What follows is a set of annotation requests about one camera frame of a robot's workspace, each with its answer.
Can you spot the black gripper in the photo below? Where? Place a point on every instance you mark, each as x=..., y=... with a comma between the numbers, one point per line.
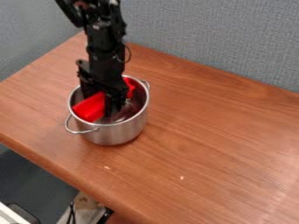
x=101, y=74

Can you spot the red rectangular block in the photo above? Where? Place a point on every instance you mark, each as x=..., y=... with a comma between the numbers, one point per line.
x=91, y=108

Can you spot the stainless steel pot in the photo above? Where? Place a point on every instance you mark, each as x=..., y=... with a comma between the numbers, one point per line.
x=111, y=133

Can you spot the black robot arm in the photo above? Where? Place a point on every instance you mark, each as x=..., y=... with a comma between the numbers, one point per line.
x=99, y=18

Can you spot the white object bottom left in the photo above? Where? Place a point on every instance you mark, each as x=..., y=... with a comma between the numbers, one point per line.
x=13, y=214

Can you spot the table leg bracket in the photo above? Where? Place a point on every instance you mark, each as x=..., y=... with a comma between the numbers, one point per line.
x=86, y=211

